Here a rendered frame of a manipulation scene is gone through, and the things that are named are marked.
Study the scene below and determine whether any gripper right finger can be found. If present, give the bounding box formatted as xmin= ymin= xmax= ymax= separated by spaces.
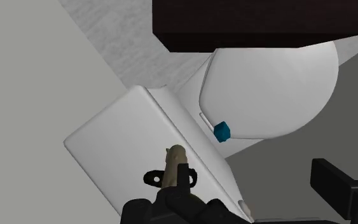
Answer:
xmin=310 ymin=158 xmax=358 ymax=221

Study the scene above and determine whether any dark robot stand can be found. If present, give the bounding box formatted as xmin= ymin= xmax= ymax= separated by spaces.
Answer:
xmin=152 ymin=0 xmax=358 ymax=53

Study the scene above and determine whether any small blue cube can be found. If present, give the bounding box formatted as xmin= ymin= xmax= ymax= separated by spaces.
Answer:
xmin=213 ymin=121 xmax=231 ymax=143

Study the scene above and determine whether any beige figure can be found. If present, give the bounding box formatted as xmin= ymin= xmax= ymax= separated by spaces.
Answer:
xmin=161 ymin=144 xmax=188 ymax=189

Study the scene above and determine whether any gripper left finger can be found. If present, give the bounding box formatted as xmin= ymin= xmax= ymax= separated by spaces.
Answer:
xmin=120 ymin=163 xmax=254 ymax=224

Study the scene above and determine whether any white toilet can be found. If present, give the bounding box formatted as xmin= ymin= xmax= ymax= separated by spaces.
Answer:
xmin=63 ymin=40 xmax=340 ymax=224

